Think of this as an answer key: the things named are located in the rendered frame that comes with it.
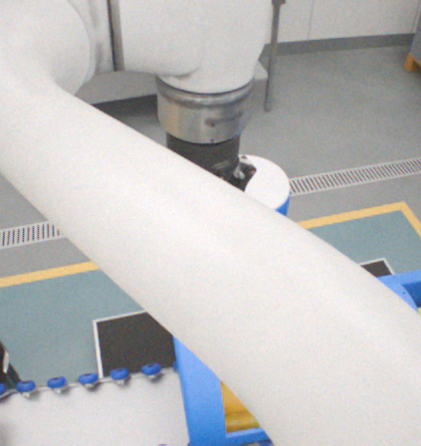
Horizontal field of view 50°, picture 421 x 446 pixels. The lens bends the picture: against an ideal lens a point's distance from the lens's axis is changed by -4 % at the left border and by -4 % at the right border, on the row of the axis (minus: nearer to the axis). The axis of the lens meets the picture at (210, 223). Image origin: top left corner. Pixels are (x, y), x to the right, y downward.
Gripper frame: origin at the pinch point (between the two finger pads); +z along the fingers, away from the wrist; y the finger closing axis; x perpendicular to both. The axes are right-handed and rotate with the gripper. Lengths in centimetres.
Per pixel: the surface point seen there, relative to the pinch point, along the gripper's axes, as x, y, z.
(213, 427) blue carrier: -10.6, -1.7, 35.7
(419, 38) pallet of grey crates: 225, 325, 113
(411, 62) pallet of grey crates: 225, 326, 137
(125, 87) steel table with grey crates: 256, 65, 125
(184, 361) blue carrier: -0.1, -2.4, 28.2
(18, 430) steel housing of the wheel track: 14, -39, 60
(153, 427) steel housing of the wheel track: 2, -10, 59
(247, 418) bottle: -9.7, 6.5, 43.2
